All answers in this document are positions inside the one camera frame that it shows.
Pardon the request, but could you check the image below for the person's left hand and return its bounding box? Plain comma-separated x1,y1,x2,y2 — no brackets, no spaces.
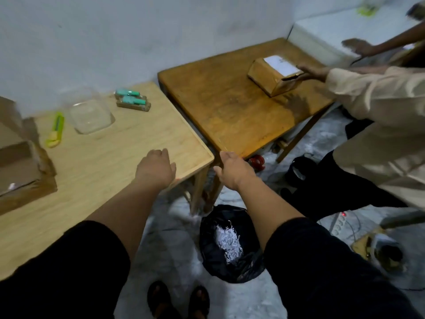
132,148,177,190

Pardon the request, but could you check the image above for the person's right hand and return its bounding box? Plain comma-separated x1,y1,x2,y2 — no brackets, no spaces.
213,151,258,191

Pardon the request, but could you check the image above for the green bottle item brown card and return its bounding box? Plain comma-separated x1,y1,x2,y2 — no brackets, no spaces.
114,89,147,101
116,97,152,113

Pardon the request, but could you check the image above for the white shredded paper filler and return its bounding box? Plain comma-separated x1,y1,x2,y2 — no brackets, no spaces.
215,221,243,265

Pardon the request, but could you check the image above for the neighbour's cardboard parcel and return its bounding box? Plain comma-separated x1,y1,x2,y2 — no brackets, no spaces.
247,55,305,97

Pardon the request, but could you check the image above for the yellow-green utility knife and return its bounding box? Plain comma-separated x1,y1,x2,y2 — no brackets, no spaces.
45,112,66,149

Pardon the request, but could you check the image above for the brown taped cardboard box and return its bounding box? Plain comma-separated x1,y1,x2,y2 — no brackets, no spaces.
0,96,58,216

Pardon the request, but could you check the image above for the person's right forearm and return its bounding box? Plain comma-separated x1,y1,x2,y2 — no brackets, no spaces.
234,175,306,251

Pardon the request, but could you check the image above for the person's left forearm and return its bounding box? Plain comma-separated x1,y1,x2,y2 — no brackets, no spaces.
85,178,170,263

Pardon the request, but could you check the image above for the another person's forearm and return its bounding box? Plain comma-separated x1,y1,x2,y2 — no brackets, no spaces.
373,21,425,55

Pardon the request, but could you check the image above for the person's left black sandal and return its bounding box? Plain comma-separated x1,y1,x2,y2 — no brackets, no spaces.
147,280,174,319

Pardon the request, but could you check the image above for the person's black sandal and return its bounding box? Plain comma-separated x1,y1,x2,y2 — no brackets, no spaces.
147,280,174,319
188,285,211,319

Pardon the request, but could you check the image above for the person's right black sandal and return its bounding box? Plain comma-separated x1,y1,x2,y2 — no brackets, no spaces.
188,285,211,319

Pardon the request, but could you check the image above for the person's black left sleeve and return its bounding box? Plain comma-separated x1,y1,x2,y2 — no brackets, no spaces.
0,221,131,319

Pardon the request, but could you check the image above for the person's black sleeve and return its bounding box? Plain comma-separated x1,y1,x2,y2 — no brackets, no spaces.
0,221,131,319
264,217,422,319

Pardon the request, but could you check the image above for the person's black right sleeve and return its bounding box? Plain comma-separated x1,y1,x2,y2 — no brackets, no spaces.
264,217,422,319

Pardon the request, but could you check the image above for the glossy black bin liner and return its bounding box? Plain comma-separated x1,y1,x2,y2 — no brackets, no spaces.
198,205,266,284

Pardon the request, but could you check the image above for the dark wooden side table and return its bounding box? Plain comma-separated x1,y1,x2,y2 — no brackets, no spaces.
158,38,336,163

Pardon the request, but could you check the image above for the clear plastic container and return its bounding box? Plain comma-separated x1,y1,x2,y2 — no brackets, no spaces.
61,86,116,135

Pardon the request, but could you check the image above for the white power strip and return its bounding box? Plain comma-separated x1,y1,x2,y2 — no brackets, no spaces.
331,211,348,237

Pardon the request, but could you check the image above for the yellow flat board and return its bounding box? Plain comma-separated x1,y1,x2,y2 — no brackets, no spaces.
351,228,387,263

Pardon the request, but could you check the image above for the white cabinet top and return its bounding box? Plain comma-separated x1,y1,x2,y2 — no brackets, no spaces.
287,9,425,66

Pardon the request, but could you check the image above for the white lined bowl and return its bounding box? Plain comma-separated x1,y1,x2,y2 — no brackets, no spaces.
370,234,407,275

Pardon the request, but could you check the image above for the grey metal post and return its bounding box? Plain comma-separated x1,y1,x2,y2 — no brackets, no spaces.
380,210,425,230

